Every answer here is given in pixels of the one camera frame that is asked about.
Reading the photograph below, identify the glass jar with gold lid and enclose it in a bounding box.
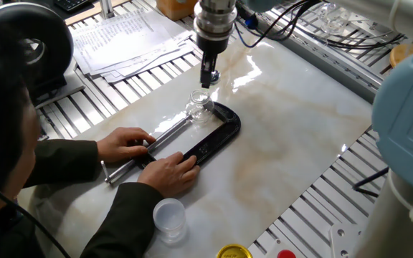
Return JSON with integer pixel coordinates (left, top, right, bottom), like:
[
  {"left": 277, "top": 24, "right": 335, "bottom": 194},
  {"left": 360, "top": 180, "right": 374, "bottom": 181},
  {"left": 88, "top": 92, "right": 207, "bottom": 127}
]
[{"left": 216, "top": 243, "right": 254, "bottom": 258}]

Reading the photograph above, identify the glossy marble pattern mat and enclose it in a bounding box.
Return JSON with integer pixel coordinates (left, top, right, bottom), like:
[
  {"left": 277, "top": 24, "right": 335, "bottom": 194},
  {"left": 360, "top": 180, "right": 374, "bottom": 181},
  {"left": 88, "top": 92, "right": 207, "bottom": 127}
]
[{"left": 17, "top": 35, "right": 374, "bottom": 258}]

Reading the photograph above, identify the tan wooden block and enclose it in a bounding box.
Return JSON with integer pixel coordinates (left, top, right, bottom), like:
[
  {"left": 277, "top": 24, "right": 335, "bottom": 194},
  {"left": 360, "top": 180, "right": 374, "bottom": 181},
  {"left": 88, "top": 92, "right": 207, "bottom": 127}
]
[{"left": 155, "top": 0, "right": 199, "bottom": 22}]

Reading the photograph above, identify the aluminium table frame rail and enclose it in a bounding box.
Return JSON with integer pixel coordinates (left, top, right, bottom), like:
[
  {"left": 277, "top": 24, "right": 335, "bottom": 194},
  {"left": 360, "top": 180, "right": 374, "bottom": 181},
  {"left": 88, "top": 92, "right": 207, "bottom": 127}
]
[{"left": 244, "top": 0, "right": 390, "bottom": 105}]

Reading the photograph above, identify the small clear glass jar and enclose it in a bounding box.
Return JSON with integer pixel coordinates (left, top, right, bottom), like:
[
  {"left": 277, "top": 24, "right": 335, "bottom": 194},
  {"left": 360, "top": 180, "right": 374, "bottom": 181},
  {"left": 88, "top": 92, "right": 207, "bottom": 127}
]
[{"left": 185, "top": 88, "right": 216, "bottom": 125}]

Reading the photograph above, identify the white box with red button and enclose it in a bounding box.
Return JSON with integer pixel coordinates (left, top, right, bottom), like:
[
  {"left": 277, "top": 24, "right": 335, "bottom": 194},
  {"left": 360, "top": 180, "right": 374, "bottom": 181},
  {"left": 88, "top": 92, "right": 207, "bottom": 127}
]
[{"left": 263, "top": 237, "right": 298, "bottom": 258}]

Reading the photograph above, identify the person's left hand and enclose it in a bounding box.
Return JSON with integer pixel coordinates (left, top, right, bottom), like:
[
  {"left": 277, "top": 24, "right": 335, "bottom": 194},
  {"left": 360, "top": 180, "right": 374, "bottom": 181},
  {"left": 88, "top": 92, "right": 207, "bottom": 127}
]
[{"left": 96, "top": 127, "right": 157, "bottom": 164}]

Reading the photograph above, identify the short silver metal post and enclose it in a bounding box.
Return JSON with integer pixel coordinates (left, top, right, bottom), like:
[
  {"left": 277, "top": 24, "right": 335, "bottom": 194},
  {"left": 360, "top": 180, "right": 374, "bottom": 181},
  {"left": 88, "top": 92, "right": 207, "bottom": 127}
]
[{"left": 98, "top": 0, "right": 117, "bottom": 20}]

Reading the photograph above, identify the stack of printed papers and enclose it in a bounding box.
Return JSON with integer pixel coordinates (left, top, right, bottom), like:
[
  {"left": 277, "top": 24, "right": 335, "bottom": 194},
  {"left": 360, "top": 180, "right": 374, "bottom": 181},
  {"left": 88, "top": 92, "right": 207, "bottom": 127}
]
[{"left": 69, "top": 7, "right": 193, "bottom": 85}]

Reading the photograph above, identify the black computer keyboard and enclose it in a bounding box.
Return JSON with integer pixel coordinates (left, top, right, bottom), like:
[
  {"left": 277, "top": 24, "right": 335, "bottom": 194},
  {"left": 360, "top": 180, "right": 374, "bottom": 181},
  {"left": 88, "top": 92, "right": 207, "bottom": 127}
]
[{"left": 54, "top": 0, "right": 95, "bottom": 12}]

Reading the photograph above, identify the right forearm in dark sleeve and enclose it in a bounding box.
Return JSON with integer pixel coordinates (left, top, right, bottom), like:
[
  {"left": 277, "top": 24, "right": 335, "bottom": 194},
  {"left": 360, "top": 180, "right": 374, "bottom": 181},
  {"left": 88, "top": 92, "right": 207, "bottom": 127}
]
[{"left": 79, "top": 181, "right": 164, "bottom": 258}]

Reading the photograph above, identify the left forearm in dark sleeve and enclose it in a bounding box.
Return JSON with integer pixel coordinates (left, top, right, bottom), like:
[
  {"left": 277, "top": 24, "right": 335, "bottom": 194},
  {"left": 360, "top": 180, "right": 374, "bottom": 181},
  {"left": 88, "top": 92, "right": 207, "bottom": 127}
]
[{"left": 23, "top": 138, "right": 102, "bottom": 189}]

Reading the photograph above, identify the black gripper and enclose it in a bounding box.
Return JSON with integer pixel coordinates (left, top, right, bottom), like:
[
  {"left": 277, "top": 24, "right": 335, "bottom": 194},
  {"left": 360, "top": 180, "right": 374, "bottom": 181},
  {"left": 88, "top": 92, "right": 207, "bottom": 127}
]
[{"left": 195, "top": 32, "right": 231, "bottom": 90}]

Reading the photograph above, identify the thin blue cable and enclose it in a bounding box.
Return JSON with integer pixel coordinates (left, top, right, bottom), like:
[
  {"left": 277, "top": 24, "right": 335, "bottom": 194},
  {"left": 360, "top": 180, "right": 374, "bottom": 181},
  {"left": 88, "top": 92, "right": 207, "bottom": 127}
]
[{"left": 234, "top": 14, "right": 262, "bottom": 49}]

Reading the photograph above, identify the black ring shaped device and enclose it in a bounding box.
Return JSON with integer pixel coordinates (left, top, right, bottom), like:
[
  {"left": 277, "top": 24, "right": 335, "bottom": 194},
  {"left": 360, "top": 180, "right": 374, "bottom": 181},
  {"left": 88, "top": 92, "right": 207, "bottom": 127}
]
[{"left": 0, "top": 1, "right": 86, "bottom": 108}]

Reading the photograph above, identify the clear plastic jar white lid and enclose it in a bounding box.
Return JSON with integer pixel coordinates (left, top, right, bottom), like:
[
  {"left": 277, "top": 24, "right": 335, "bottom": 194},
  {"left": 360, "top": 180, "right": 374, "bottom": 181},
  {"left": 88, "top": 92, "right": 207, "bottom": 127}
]
[{"left": 152, "top": 198, "right": 187, "bottom": 244}]

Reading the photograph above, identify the black cable pair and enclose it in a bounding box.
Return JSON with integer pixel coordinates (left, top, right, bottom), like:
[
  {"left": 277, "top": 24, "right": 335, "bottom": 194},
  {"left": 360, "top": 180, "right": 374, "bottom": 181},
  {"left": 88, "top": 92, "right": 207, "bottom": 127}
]
[{"left": 352, "top": 166, "right": 390, "bottom": 199}]

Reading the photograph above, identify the clear glass container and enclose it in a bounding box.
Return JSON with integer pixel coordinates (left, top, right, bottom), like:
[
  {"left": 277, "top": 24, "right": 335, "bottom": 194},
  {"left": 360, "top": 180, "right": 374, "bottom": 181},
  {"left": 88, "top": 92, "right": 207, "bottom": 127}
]
[{"left": 315, "top": 1, "right": 351, "bottom": 36}]

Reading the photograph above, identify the round wooden disc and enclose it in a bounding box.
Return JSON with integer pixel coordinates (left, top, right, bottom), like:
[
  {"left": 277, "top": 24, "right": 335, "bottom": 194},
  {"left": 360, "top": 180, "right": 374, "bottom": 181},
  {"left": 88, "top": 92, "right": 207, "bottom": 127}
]
[{"left": 389, "top": 42, "right": 413, "bottom": 69}]

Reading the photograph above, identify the black cable bundle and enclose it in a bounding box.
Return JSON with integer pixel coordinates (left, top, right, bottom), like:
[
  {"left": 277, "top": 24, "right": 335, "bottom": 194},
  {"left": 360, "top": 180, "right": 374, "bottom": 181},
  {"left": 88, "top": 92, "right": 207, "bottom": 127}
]
[{"left": 326, "top": 23, "right": 407, "bottom": 50}]

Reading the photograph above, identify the white mounting plate with holes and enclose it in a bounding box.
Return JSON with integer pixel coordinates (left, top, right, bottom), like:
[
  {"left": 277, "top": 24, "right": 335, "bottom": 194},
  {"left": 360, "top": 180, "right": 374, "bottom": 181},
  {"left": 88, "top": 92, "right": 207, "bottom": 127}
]
[{"left": 328, "top": 224, "right": 364, "bottom": 258}]

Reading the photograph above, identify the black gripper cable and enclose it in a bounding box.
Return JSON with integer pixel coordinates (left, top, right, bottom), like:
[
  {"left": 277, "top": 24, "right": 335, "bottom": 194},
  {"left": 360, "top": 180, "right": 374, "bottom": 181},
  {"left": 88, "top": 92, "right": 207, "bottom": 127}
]
[{"left": 234, "top": 0, "right": 318, "bottom": 42}]

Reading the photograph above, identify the black C-clamp with steel screw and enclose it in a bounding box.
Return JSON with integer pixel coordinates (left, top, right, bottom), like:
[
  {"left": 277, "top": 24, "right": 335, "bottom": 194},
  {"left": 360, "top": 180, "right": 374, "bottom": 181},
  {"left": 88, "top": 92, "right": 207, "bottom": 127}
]
[{"left": 100, "top": 102, "right": 242, "bottom": 186}]

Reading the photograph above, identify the person's right hand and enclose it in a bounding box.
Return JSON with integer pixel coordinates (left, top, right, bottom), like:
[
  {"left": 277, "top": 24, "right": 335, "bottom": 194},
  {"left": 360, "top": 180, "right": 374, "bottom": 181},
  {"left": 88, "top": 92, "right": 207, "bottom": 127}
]
[{"left": 137, "top": 150, "right": 201, "bottom": 199}]

